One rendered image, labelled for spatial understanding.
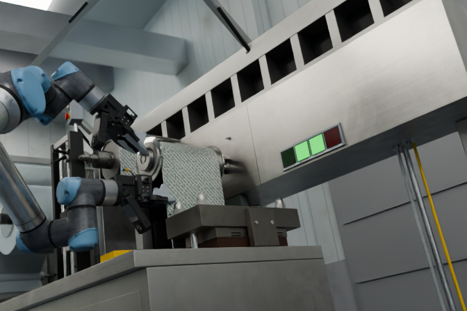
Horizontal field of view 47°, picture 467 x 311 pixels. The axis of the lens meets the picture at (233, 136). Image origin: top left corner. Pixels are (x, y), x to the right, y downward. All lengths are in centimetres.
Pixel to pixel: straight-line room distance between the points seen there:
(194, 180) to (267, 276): 44
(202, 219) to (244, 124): 54
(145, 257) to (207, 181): 58
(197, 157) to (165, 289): 63
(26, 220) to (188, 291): 47
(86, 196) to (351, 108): 78
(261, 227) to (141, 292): 45
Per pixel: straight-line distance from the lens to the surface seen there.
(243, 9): 548
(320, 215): 458
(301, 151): 167
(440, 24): 150
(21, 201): 145
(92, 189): 147
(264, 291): 145
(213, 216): 147
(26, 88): 126
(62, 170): 200
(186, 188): 169
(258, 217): 155
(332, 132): 160
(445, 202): 377
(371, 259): 417
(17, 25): 593
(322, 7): 175
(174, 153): 171
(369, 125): 154
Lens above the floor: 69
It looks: 20 degrees up
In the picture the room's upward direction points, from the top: 9 degrees counter-clockwise
